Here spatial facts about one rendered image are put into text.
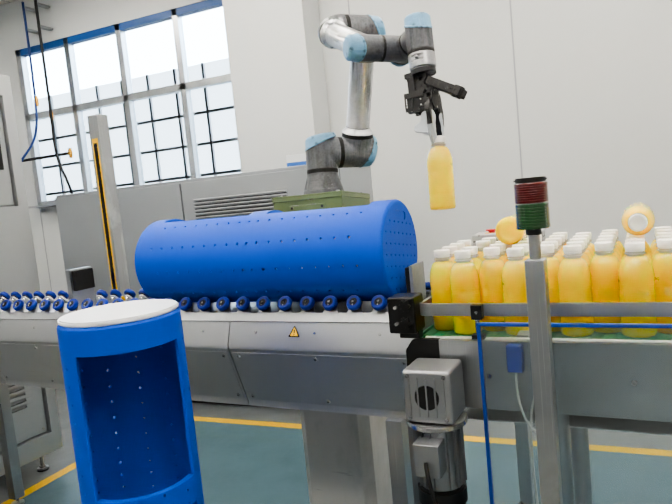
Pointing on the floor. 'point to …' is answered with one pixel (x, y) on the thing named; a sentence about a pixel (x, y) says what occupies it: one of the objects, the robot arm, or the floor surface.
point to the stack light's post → (543, 380)
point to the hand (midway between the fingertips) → (438, 139)
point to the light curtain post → (108, 202)
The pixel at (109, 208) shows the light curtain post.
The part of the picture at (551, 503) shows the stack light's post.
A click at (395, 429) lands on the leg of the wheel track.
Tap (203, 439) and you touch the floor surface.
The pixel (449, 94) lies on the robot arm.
